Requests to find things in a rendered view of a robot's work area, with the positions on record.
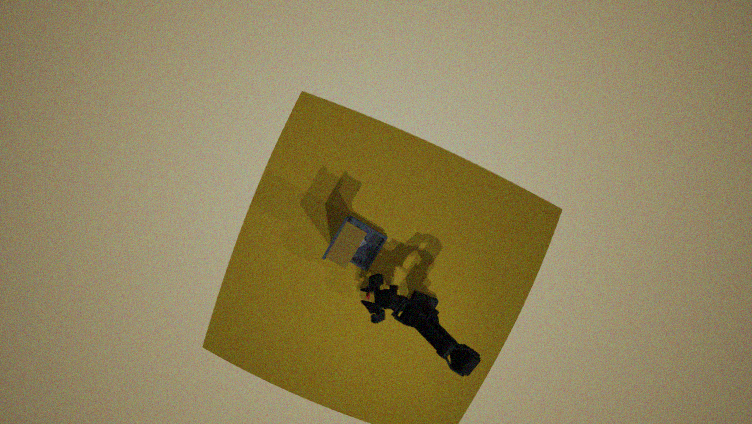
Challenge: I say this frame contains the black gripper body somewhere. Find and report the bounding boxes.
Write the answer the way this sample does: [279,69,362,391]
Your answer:
[369,273,388,323]

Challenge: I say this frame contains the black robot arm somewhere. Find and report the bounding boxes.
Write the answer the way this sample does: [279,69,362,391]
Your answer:
[376,284,480,377]

